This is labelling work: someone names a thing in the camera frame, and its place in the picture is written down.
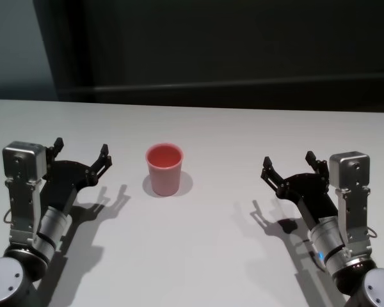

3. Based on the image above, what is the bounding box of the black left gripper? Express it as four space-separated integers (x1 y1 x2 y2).
40 137 113 211

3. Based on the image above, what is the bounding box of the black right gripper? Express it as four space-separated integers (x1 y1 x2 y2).
260 151 339 226

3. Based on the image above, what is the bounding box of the pink plastic cup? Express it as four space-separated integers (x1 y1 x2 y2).
144 143 184 197

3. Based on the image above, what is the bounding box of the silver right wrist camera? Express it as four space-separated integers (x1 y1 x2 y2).
328 152 371 253

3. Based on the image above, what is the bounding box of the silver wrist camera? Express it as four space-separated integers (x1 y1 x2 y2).
328 152 371 253
2 141 49 240

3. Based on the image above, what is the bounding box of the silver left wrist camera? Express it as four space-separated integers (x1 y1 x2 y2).
2 141 49 240

